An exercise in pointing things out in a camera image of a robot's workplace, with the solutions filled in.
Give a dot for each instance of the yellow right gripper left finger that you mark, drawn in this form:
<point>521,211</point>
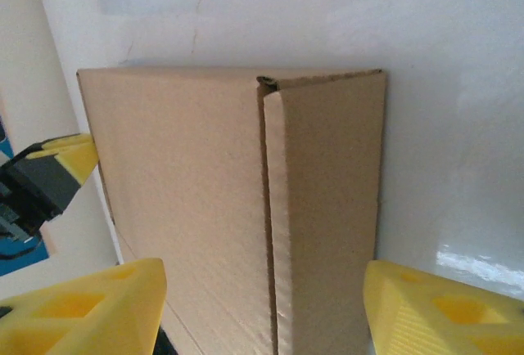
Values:
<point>82,314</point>

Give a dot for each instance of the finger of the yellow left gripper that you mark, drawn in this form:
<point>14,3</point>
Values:
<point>78,158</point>

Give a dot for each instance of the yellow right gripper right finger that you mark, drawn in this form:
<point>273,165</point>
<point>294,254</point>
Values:
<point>442,318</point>

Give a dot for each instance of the brown cardboard box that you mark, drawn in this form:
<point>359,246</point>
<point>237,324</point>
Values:
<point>204,187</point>

